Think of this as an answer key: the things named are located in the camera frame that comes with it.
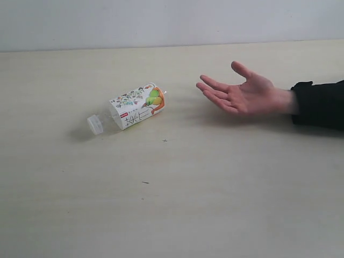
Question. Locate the person's open bare hand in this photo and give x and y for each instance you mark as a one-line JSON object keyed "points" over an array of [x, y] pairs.
{"points": [[256, 96]]}

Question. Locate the tea bottle pear label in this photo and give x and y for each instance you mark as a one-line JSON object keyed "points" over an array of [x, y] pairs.
{"points": [[128, 109]]}

